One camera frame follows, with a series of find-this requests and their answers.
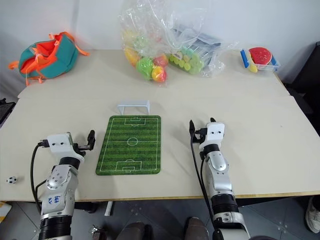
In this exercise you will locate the green toy grape bunch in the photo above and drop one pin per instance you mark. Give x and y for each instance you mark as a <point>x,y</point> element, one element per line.
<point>186,61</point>

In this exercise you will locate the black table frame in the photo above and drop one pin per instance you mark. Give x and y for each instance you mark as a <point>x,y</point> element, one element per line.
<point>86,207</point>

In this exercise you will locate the white yellow box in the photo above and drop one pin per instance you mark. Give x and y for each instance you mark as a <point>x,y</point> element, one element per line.
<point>3,212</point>

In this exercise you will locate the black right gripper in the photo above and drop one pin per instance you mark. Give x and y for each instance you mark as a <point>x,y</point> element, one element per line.
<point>201,136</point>

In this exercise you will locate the white miniature goal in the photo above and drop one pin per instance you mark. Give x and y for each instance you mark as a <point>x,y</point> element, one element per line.
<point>132,103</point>

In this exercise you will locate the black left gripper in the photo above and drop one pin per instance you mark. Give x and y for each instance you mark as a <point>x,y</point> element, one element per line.
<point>85,147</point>

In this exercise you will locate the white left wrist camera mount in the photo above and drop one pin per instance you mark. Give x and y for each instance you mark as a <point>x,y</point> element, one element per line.
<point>60,143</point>

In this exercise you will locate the white table bracket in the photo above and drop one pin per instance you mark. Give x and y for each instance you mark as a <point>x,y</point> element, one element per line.
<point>109,208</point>

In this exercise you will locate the grey packet stack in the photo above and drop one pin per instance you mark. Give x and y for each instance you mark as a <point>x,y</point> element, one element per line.
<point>200,42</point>

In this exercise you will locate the yellow toy fruit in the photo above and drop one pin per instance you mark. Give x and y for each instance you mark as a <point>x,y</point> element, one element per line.
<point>131,56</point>

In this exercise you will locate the black device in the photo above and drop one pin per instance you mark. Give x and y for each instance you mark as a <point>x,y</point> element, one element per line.
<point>5,110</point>

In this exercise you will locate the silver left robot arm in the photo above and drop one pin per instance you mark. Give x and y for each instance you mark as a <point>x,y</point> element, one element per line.
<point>58,182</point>

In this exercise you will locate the green soccer field mat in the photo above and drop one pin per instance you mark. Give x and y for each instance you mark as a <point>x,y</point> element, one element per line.
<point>130,155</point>

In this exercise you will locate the green toy fruit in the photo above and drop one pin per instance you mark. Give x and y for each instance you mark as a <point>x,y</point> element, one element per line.
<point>144,66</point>

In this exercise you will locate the dark brown rounded shape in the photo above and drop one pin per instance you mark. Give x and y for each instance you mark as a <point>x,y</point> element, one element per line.
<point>135,231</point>
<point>196,228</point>

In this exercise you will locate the teal orange backpack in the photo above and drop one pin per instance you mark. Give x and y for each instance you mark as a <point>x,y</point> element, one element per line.
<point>60,60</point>

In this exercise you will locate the white shoe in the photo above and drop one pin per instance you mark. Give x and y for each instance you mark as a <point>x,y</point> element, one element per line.
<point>313,215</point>

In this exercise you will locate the red yellow toy peach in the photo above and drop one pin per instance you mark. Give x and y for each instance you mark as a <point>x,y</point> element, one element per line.
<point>161,60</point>
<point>159,74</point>

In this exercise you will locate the red toy watermelon slice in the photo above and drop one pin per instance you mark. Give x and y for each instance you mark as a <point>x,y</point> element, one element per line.
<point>260,55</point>

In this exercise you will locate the clear plastic bag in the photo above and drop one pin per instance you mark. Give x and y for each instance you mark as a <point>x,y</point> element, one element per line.
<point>150,30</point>

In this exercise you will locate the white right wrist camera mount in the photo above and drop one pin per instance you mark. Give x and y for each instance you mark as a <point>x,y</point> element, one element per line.
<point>215,135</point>

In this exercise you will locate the tiny soccer ball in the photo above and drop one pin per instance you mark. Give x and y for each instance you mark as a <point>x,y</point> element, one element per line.
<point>11,180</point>

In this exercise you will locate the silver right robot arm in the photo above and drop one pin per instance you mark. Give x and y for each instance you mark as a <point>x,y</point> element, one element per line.
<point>220,180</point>

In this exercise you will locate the small metal part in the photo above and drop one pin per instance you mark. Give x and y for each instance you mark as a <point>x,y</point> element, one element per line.
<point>97,232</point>

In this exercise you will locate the black chair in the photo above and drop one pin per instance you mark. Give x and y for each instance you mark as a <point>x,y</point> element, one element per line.
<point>306,82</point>

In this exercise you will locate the yellow toy banana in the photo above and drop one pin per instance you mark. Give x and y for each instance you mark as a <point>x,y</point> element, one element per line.
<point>253,68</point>

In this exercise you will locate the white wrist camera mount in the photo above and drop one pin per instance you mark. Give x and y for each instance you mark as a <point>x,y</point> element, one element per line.
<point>215,135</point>
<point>60,143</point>

